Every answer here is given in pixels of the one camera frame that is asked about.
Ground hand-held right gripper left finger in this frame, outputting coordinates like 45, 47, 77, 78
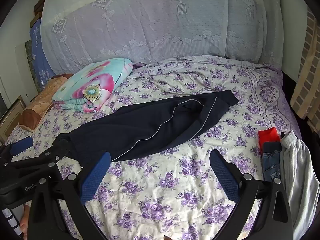
27, 151, 112, 240

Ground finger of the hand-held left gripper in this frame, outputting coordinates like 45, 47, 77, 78
5, 138, 75, 178
0, 136, 34, 167

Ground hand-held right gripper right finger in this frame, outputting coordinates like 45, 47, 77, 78
209, 149, 294, 240

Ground navy blue pants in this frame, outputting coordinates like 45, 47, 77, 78
59, 89, 239, 163

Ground person's left hand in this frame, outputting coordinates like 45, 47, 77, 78
19, 204, 31, 239

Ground brown pillow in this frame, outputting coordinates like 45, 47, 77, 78
19, 74, 74, 133

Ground blue jeans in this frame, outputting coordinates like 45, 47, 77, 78
261, 141, 284, 183

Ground red cloth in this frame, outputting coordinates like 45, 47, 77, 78
257, 127, 278, 154

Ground purple floral bed sheet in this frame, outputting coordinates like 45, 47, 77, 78
5, 55, 302, 240

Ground grey garment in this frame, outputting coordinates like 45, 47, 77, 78
279, 130, 320, 240

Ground folded teal floral quilt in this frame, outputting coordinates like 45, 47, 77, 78
52, 58, 134, 113

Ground beige checked curtain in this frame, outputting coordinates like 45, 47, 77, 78
290, 7, 320, 128

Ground white lace cover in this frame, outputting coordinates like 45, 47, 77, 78
40, 0, 283, 74

